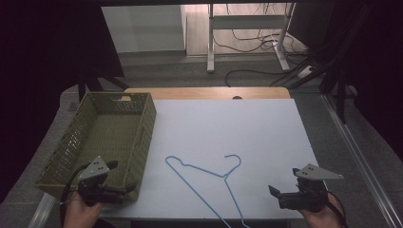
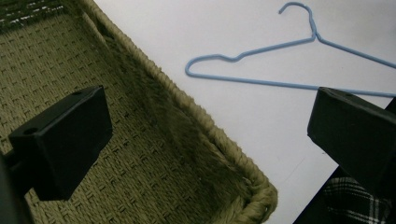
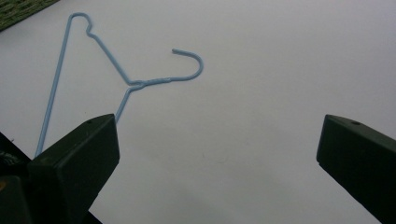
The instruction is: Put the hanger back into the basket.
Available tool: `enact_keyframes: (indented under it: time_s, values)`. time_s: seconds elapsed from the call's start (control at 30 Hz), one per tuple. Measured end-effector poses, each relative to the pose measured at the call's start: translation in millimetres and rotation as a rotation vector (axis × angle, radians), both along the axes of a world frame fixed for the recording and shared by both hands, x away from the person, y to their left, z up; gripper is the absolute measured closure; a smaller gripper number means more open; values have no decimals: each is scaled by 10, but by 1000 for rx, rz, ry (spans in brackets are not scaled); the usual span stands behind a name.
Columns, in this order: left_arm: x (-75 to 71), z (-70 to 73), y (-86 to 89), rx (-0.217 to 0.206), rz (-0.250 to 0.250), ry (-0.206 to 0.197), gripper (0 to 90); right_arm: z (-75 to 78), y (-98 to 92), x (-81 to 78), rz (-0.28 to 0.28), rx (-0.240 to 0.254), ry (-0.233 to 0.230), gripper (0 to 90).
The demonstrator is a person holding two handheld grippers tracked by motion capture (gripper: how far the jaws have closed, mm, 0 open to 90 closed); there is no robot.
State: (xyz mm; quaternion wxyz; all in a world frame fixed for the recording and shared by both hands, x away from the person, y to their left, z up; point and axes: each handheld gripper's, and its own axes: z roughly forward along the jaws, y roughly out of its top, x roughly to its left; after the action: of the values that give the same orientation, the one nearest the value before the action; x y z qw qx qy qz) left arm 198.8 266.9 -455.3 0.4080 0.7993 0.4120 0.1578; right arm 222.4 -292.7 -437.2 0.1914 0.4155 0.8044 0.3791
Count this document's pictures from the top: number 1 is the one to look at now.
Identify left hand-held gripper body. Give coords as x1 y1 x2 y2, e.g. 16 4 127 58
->
76 155 127 206

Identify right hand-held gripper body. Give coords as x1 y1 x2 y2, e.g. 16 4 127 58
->
278 162 344 213

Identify person's left hand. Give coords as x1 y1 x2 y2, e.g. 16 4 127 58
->
62 191 105 228

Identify person's right hand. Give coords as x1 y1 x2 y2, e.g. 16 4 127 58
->
297 191 346 228

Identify green woven plastic basket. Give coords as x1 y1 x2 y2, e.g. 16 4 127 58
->
34 91 158 204

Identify white board sheet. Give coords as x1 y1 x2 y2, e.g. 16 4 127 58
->
100 98 319 220

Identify black stand legs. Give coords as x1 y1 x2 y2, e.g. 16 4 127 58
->
76 74 130 103

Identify black tripod stand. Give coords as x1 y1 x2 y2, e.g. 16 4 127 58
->
317 56 359 125

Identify white power strip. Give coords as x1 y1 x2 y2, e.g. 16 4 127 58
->
297 65 316 80

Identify white cabinet panel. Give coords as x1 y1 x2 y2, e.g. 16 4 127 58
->
101 4 188 55

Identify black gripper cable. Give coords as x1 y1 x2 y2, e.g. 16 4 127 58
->
326 189 349 228
58 162 93 228

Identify aluminium floor rail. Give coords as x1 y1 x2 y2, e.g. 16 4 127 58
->
320 92 403 228
28 192 59 228

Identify blue wire clothes hanger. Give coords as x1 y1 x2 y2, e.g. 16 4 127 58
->
164 153 252 228

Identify black floor cable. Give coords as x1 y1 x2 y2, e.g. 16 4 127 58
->
223 67 298 88

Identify tangle of black cables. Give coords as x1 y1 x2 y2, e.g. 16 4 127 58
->
212 3 310 59

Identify white metal desk frame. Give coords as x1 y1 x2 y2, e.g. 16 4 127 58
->
206 3 297 74

